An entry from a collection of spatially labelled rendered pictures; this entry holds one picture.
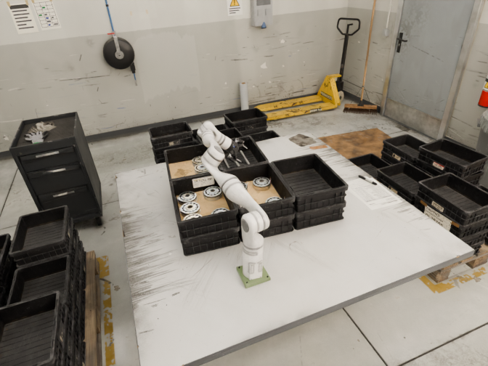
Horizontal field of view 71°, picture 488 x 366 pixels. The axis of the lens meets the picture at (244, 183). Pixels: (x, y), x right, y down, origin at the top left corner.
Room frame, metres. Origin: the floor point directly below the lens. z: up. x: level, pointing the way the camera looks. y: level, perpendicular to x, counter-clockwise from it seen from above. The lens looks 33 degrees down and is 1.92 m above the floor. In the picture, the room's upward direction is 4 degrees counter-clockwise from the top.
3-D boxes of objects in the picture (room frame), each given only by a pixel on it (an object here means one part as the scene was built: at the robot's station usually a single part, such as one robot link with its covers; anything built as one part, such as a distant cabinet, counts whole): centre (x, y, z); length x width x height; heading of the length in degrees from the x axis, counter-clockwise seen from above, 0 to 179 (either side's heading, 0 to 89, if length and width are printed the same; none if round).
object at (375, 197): (1.71, -0.78, 0.70); 0.33 x 0.23 x 0.01; 19
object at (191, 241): (1.47, 0.23, 0.76); 0.40 x 0.30 x 0.12; 14
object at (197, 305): (1.66, -0.08, 0.35); 1.60 x 1.60 x 0.70; 19
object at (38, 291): (1.33, 1.18, 0.31); 0.40 x 0.30 x 0.34; 19
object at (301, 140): (2.50, -0.49, 0.71); 0.22 x 0.19 x 0.01; 19
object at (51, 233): (1.71, 1.31, 0.37); 0.40 x 0.30 x 0.45; 19
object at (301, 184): (1.61, -0.36, 0.87); 0.40 x 0.30 x 0.11; 14
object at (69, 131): (2.62, 1.58, 0.45); 0.60 x 0.45 x 0.90; 19
